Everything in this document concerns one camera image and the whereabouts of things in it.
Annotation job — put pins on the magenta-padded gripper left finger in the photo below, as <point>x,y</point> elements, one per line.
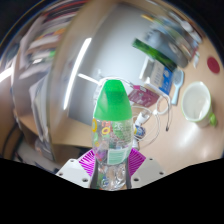
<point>87,164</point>

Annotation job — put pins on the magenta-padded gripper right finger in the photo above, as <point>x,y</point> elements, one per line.
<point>137,162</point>

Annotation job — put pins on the clear bottle with green cap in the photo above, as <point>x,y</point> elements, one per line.
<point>112,106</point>

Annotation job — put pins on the white power adapter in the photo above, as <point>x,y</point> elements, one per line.
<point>142,118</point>

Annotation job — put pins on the white mug with green rim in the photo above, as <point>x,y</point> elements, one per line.
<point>197,104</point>

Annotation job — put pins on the light blue hairbrush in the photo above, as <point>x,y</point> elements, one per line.
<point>177,83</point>

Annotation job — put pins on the white LED light bar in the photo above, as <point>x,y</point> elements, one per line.
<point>77,73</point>

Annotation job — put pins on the tall green bottle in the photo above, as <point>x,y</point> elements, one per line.
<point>150,53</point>

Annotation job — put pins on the flat round red coaster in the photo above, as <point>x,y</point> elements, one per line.
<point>213,65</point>

